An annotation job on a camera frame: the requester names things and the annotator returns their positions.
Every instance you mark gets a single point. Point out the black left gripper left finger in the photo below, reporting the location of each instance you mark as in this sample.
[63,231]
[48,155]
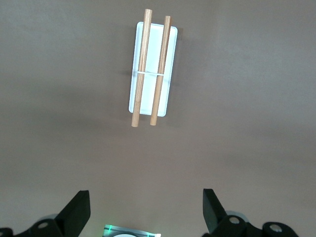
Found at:
[71,217]

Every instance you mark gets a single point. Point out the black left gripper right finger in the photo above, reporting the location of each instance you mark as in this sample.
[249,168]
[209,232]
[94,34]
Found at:
[213,212]

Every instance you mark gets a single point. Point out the wooden chopsticks pair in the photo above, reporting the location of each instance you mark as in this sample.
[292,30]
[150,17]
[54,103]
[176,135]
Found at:
[170,49]

